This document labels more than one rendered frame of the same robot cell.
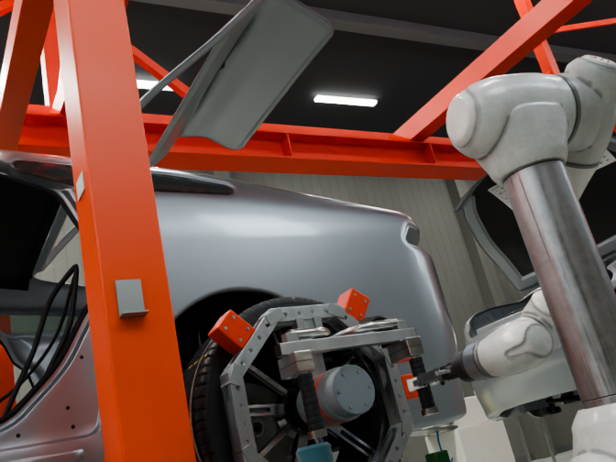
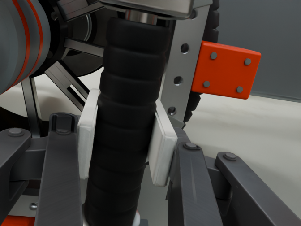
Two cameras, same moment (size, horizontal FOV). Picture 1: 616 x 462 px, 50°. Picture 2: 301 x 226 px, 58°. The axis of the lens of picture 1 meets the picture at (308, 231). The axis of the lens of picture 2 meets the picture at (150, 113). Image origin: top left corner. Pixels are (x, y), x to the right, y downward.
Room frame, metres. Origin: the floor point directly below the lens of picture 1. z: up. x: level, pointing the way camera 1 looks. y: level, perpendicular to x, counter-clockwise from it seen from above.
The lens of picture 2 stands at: (1.64, -0.28, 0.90)
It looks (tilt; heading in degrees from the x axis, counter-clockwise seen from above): 18 degrees down; 24
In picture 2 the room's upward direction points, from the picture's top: 11 degrees clockwise
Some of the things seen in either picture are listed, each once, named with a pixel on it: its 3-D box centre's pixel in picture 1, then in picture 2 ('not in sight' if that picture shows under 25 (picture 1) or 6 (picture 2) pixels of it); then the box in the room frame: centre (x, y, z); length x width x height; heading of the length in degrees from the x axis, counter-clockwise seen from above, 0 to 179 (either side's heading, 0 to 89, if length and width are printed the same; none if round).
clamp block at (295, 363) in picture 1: (295, 364); not in sight; (1.62, 0.10, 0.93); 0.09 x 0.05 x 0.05; 34
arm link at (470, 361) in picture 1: (483, 360); not in sight; (1.59, -0.33, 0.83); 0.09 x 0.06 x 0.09; 124
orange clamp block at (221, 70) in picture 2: (408, 387); (217, 68); (2.06, -0.18, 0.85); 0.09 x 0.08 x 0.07; 124
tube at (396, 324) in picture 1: (357, 323); not in sight; (1.83, -0.08, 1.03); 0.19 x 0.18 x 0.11; 34
